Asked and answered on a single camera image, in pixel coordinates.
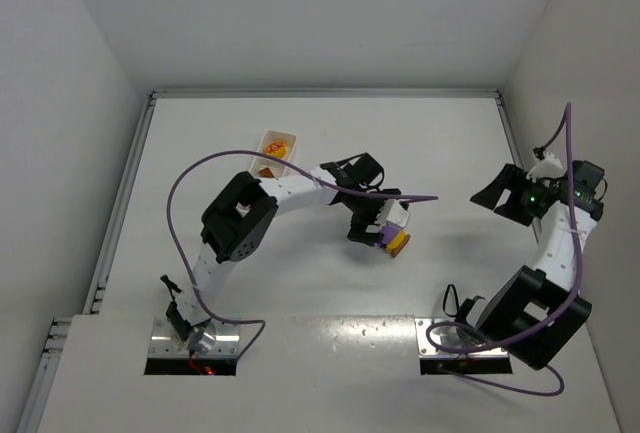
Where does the aluminium frame rail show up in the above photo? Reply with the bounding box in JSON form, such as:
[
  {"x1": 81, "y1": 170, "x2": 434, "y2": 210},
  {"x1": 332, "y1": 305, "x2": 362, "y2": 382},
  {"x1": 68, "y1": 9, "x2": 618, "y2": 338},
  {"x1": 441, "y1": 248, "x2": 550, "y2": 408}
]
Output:
[{"x1": 14, "y1": 88, "x2": 157, "y2": 433}]

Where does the purple rounded lego brick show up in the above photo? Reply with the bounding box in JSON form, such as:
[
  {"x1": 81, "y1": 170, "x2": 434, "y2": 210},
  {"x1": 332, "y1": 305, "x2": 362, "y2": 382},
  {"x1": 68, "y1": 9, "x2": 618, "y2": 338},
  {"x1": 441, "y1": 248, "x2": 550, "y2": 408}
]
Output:
[{"x1": 379, "y1": 225, "x2": 402, "y2": 252}]

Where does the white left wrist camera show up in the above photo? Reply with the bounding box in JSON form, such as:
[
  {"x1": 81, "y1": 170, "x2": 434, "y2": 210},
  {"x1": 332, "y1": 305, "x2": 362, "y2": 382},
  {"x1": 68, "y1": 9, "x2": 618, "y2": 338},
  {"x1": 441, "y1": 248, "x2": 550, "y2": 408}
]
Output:
[{"x1": 376, "y1": 199, "x2": 410, "y2": 229}]

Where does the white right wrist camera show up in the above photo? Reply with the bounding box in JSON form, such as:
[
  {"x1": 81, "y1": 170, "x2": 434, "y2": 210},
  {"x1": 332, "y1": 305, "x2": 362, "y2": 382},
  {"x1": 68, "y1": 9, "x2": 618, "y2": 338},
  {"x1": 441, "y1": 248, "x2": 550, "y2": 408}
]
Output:
[{"x1": 527, "y1": 151, "x2": 565, "y2": 181}]

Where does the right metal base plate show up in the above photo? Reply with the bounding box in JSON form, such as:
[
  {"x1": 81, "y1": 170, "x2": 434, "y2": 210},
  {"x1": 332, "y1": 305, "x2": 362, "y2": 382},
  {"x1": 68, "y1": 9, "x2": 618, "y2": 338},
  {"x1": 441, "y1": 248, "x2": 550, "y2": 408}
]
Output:
[{"x1": 414, "y1": 318, "x2": 509, "y2": 360}]

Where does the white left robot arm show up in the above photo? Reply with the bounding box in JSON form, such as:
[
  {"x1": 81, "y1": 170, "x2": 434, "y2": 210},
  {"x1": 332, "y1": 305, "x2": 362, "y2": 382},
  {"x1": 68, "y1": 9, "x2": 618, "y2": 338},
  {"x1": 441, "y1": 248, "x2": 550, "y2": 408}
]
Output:
[{"x1": 166, "y1": 153, "x2": 410, "y2": 350}]

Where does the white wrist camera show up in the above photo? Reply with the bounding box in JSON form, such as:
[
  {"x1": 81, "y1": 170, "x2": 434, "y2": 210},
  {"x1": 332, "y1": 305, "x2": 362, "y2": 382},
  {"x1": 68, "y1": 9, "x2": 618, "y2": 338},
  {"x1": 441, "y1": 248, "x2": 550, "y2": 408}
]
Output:
[
  {"x1": 376, "y1": 199, "x2": 410, "y2": 229},
  {"x1": 527, "y1": 151, "x2": 565, "y2": 181}
]

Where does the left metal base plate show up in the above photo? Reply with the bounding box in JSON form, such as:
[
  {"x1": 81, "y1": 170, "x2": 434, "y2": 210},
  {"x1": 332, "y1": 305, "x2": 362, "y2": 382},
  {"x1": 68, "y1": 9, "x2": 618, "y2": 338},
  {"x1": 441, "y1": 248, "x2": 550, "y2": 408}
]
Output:
[{"x1": 147, "y1": 319, "x2": 240, "y2": 360}]

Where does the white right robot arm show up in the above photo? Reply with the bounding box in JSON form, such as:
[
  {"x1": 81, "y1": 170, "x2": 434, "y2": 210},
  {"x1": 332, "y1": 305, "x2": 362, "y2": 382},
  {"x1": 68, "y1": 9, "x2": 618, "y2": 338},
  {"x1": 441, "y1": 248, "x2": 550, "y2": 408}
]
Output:
[{"x1": 458, "y1": 160, "x2": 605, "y2": 347}]

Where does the white divided plastic tray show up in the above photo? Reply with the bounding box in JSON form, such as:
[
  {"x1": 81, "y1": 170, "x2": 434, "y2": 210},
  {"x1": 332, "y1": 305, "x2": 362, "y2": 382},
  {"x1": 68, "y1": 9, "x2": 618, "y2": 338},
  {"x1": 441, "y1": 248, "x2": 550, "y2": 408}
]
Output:
[{"x1": 249, "y1": 130, "x2": 297, "y2": 178}]

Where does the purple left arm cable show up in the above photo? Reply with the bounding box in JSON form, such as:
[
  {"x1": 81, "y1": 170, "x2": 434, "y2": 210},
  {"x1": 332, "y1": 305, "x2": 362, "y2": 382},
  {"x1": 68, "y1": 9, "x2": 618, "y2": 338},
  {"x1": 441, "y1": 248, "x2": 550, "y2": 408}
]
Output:
[{"x1": 165, "y1": 150, "x2": 440, "y2": 359}]

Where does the yellow lego plate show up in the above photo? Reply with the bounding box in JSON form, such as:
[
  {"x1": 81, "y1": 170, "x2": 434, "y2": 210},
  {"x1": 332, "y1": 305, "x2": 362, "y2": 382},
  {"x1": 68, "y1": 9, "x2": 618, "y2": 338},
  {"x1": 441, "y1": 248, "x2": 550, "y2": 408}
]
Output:
[{"x1": 386, "y1": 230, "x2": 407, "y2": 255}]

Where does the yellow rounded lego brick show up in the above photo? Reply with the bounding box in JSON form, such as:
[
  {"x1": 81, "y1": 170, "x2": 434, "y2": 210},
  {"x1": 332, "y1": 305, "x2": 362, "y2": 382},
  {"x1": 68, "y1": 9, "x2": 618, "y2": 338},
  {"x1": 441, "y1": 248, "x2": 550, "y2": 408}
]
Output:
[{"x1": 263, "y1": 139, "x2": 289, "y2": 159}]

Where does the metal base plate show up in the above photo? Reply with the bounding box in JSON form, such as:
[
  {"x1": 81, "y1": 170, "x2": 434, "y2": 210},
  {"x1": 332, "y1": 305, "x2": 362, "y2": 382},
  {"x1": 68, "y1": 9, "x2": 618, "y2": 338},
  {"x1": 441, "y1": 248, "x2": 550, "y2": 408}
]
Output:
[
  {"x1": 414, "y1": 318, "x2": 509, "y2": 360},
  {"x1": 147, "y1": 319, "x2": 240, "y2": 360}
]

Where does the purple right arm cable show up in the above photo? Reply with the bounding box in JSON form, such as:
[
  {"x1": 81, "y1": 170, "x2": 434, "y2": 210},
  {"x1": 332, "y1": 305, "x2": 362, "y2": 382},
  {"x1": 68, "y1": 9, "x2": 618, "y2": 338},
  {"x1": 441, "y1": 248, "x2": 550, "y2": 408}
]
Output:
[{"x1": 424, "y1": 101, "x2": 586, "y2": 398}]

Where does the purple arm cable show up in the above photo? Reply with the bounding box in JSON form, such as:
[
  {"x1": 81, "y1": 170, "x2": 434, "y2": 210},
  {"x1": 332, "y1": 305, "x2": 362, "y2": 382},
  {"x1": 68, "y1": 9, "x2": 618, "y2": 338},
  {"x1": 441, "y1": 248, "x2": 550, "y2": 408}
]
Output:
[
  {"x1": 424, "y1": 101, "x2": 586, "y2": 398},
  {"x1": 165, "y1": 150, "x2": 440, "y2": 359}
]

